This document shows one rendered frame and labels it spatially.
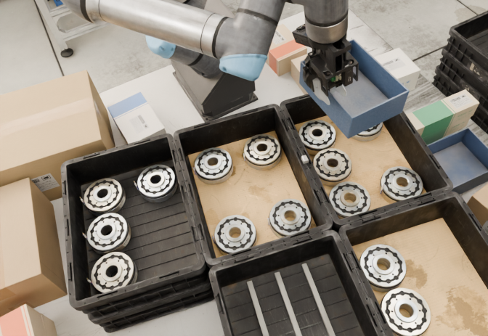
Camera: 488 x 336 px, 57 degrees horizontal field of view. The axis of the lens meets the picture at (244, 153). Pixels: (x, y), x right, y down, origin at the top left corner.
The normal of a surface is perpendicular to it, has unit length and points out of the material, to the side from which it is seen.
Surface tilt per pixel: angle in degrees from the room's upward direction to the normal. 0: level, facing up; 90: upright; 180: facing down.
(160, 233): 0
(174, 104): 0
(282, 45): 0
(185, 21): 34
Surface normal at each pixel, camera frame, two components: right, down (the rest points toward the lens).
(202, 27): -0.27, -0.04
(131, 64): -0.08, -0.58
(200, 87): -0.66, -0.12
